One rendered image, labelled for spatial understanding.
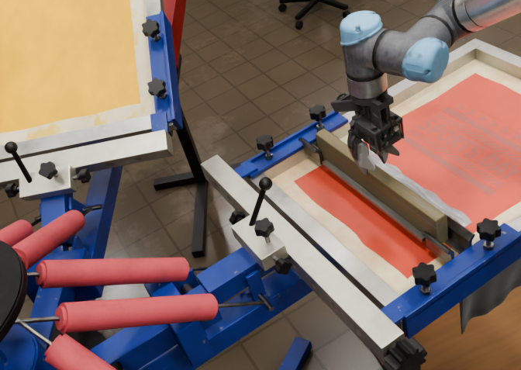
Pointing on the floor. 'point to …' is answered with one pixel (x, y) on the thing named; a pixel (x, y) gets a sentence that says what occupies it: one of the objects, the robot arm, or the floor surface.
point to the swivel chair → (319, 0)
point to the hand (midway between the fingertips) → (372, 162)
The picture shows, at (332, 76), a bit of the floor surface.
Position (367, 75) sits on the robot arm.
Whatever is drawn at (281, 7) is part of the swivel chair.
